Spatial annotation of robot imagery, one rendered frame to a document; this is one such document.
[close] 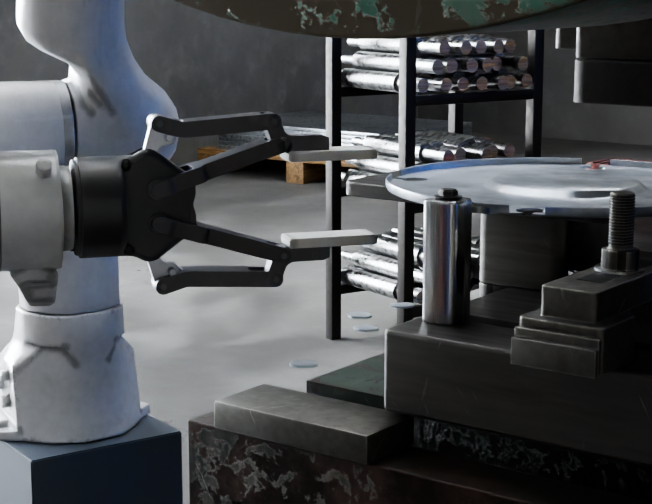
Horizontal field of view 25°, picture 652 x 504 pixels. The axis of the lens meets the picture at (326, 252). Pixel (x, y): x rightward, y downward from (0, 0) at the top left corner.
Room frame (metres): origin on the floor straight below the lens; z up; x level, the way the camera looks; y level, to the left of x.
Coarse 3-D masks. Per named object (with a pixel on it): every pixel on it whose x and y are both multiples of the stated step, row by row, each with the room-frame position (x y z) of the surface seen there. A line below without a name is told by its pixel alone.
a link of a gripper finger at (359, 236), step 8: (304, 232) 1.12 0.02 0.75; (312, 232) 1.12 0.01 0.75; (320, 232) 1.12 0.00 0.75; (328, 232) 1.12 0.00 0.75; (336, 232) 1.12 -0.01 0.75; (344, 232) 1.12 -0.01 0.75; (352, 232) 1.12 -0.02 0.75; (360, 232) 1.12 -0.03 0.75; (368, 232) 1.12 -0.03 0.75; (288, 240) 1.09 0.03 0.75; (296, 240) 1.09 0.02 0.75; (304, 240) 1.09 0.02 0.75; (312, 240) 1.10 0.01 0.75; (320, 240) 1.10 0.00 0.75; (328, 240) 1.10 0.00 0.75; (336, 240) 1.10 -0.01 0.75; (344, 240) 1.10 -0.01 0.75; (352, 240) 1.10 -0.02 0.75; (360, 240) 1.11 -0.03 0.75; (368, 240) 1.11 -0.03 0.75; (376, 240) 1.11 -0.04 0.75
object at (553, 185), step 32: (480, 160) 1.30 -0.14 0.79; (512, 160) 1.31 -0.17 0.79; (544, 160) 1.31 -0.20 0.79; (576, 160) 1.30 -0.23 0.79; (416, 192) 1.09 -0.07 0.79; (480, 192) 1.13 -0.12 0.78; (512, 192) 1.12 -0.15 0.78; (544, 192) 1.11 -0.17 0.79; (576, 192) 1.10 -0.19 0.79; (608, 192) 1.11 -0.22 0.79; (640, 192) 1.13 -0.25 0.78
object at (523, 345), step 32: (608, 256) 0.95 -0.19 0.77; (640, 256) 1.01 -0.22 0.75; (544, 288) 0.91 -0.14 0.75; (576, 288) 0.90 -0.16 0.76; (608, 288) 0.90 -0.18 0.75; (640, 288) 0.94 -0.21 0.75; (544, 320) 0.90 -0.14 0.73; (576, 320) 0.90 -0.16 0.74; (608, 320) 0.90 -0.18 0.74; (512, 352) 0.90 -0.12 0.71; (544, 352) 0.89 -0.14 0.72; (576, 352) 0.88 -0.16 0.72; (608, 352) 0.88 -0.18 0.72
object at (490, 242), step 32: (352, 192) 1.21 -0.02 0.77; (384, 192) 1.19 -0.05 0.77; (512, 224) 1.14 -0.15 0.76; (544, 224) 1.12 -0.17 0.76; (576, 224) 1.13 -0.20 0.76; (608, 224) 1.17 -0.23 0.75; (480, 256) 1.16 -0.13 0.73; (512, 256) 1.14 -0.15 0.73; (544, 256) 1.12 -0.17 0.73; (576, 256) 1.13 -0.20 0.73; (480, 288) 1.16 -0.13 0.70
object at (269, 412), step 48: (192, 432) 1.05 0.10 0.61; (240, 432) 1.02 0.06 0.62; (288, 432) 0.99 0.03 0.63; (336, 432) 0.97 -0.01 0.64; (384, 432) 0.97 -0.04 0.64; (192, 480) 1.05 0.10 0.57; (240, 480) 1.03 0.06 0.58; (288, 480) 1.00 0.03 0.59; (336, 480) 0.97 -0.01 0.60; (384, 480) 0.95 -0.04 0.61; (432, 480) 0.93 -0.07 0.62; (480, 480) 0.92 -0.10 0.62; (528, 480) 0.92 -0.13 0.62
